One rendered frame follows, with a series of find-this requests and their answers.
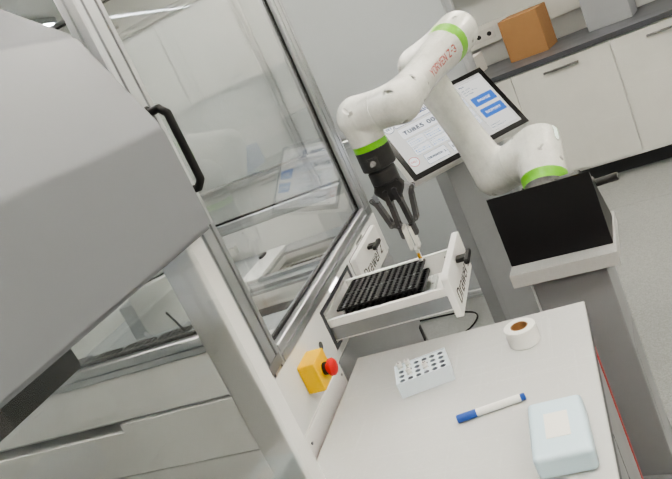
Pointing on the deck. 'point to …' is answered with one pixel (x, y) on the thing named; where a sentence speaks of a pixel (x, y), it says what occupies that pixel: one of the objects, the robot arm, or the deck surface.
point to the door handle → (180, 143)
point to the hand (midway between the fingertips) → (411, 236)
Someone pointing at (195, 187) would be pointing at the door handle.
